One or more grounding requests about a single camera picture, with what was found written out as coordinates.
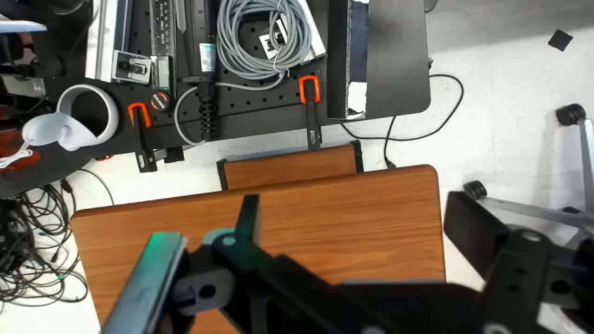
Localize red black round knob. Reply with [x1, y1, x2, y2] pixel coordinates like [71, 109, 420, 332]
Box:
[149, 91, 172, 111]

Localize grey office chair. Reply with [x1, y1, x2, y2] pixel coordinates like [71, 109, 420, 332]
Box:
[463, 102, 594, 250]

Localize aluminium profile rail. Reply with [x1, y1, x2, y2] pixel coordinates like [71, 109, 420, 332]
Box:
[84, 0, 134, 83]

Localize black robot connector cable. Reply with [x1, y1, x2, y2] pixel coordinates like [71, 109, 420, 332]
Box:
[181, 0, 220, 143]

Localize thin grey cable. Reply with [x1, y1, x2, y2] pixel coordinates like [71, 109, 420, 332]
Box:
[172, 72, 289, 148]

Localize white face mask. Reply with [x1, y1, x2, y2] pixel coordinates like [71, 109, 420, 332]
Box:
[0, 113, 97, 171]

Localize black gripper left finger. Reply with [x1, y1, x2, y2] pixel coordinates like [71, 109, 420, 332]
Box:
[101, 193, 283, 334]

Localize white tape ring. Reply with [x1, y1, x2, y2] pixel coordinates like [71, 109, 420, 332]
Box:
[56, 83, 121, 148]

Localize coiled grey cable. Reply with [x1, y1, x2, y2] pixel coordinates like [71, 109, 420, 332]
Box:
[214, 0, 318, 82]

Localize tangled black cables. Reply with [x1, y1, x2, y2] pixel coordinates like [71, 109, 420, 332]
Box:
[0, 167, 118, 306]

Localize dark grey flat panel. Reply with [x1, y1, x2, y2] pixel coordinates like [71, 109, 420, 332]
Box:
[363, 0, 433, 119]

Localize thin black floor cable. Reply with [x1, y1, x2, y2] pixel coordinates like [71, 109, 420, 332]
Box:
[340, 72, 467, 171]

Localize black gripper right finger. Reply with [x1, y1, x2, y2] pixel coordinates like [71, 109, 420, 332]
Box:
[444, 189, 594, 334]

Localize small silver metal box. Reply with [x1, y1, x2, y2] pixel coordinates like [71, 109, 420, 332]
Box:
[112, 50, 155, 85]

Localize white labelled box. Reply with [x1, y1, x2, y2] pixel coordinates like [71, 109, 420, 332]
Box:
[257, 0, 329, 63]

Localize orange black bar clamp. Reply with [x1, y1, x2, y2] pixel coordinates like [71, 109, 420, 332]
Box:
[296, 72, 326, 150]
[127, 100, 160, 174]

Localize small black square patch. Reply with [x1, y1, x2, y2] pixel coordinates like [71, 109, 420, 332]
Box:
[547, 28, 576, 54]

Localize small wooden shelf board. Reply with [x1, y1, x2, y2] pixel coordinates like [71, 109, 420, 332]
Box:
[216, 139, 366, 193]

